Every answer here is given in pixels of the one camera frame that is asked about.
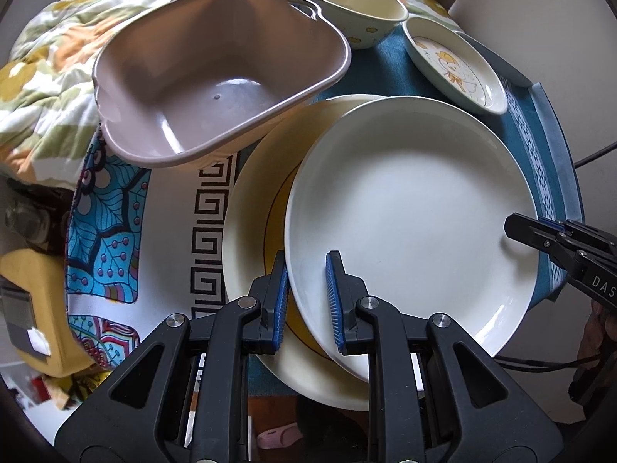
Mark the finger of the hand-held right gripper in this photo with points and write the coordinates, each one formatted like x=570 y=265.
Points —
x=585 y=234
x=535 y=236

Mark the yellow container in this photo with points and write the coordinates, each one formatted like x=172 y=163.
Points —
x=29 y=270

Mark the small dish with cartoon print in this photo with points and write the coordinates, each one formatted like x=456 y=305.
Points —
x=458 y=72

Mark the floral quilt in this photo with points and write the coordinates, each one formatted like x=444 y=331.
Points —
x=48 y=106

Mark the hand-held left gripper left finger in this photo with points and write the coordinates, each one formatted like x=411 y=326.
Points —
x=282 y=299

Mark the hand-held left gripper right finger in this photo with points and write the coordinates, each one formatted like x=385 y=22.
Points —
x=333 y=299

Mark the patterned blue white tray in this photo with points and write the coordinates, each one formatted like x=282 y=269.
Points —
x=168 y=212

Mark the person's right hand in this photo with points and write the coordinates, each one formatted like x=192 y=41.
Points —
x=600 y=337

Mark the glass jar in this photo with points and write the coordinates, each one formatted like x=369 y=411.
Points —
x=29 y=222

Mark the white plate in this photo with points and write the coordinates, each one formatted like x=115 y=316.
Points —
x=409 y=212

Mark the pink slipper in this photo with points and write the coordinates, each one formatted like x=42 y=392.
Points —
x=279 y=436

